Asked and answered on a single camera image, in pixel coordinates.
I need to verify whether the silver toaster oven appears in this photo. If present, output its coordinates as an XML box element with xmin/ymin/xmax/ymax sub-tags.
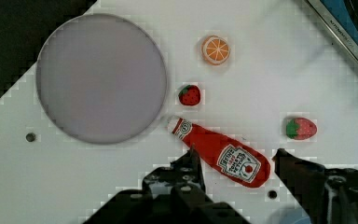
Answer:
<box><xmin>303</xmin><ymin>0</ymin><xmax>358</xmax><ymax>64</ymax></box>

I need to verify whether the blue bowl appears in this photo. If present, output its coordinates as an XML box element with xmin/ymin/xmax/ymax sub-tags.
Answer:
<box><xmin>268</xmin><ymin>208</ymin><xmax>311</xmax><ymax>224</ymax></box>

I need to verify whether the light red plush strawberry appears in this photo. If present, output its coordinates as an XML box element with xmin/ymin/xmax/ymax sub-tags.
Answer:
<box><xmin>286</xmin><ymin>118</ymin><xmax>317</xmax><ymax>140</ymax></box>

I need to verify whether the plush orange slice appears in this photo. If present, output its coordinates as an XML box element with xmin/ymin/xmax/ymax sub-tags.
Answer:
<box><xmin>200</xmin><ymin>35</ymin><xmax>230</xmax><ymax>65</ymax></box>

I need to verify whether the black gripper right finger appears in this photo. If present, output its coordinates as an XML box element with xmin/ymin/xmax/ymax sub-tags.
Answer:
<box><xmin>273</xmin><ymin>148</ymin><xmax>358</xmax><ymax>224</ymax></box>

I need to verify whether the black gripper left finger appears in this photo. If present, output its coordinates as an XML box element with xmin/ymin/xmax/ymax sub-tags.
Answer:
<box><xmin>142</xmin><ymin>147</ymin><xmax>205</xmax><ymax>197</ymax></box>

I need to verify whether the dark red plush strawberry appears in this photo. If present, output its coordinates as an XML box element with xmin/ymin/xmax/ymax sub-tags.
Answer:
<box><xmin>178</xmin><ymin>85</ymin><xmax>201</xmax><ymax>106</ymax></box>

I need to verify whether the grey round plate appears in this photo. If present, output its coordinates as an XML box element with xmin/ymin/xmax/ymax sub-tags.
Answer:
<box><xmin>35</xmin><ymin>14</ymin><xmax>168</xmax><ymax>145</ymax></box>

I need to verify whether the red plush ketchup bottle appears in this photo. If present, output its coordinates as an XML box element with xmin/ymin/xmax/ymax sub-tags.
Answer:
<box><xmin>167</xmin><ymin>116</ymin><xmax>271</xmax><ymax>188</ymax></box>

